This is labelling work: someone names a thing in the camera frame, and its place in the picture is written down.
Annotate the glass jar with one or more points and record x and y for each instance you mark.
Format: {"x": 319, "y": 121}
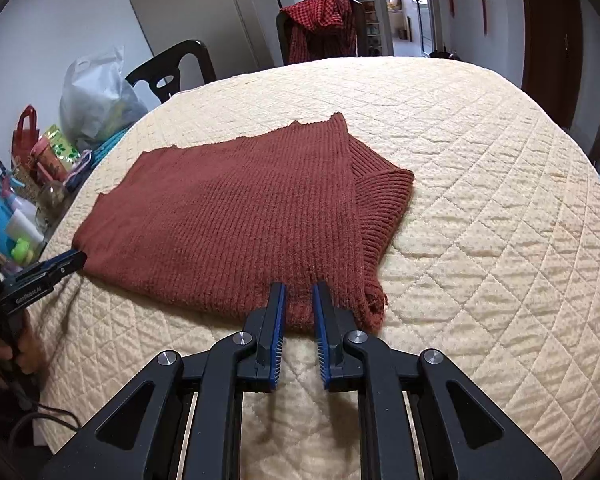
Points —
{"x": 52, "y": 200}

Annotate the red checkered garment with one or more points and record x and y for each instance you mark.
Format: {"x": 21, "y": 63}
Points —
{"x": 320, "y": 29}

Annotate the green patterned box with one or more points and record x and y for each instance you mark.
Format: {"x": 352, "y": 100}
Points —
{"x": 66, "y": 153}

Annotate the rust red knit sweater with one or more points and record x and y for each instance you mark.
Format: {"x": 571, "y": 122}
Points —
{"x": 211, "y": 228}

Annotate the dark wooden door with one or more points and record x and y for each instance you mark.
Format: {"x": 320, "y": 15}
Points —
{"x": 553, "y": 50}

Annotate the beige quilted bed cover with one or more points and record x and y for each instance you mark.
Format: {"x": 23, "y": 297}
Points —
{"x": 496, "y": 262}

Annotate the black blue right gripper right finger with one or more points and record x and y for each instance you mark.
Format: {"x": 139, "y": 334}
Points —
{"x": 421, "y": 417}

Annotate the green small toy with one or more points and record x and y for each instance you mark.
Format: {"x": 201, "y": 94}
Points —
{"x": 22, "y": 253}

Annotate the chair with red garment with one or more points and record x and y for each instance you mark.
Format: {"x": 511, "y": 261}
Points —
{"x": 283, "y": 30}

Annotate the white cosmetic bottle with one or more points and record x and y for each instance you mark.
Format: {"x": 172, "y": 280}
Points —
{"x": 19, "y": 227}

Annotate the black wooden chair left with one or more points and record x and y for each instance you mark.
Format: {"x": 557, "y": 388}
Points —
{"x": 163, "y": 74}

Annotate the white plastic bag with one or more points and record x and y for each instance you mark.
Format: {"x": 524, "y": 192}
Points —
{"x": 96, "y": 100}

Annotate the grey wardrobe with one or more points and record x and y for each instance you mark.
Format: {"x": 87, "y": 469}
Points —
{"x": 240, "y": 35}

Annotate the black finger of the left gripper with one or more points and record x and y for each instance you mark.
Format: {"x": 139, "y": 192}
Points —
{"x": 37, "y": 281}

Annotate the red gift bag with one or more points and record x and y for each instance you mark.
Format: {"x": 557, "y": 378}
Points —
{"x": 24, "y": 136}

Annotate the person's left hand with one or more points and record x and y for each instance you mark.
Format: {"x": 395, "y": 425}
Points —
{"x": 31, "y": 357}

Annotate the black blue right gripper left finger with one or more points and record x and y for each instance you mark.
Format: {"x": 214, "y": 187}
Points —
{"x": 181, "y": 416}

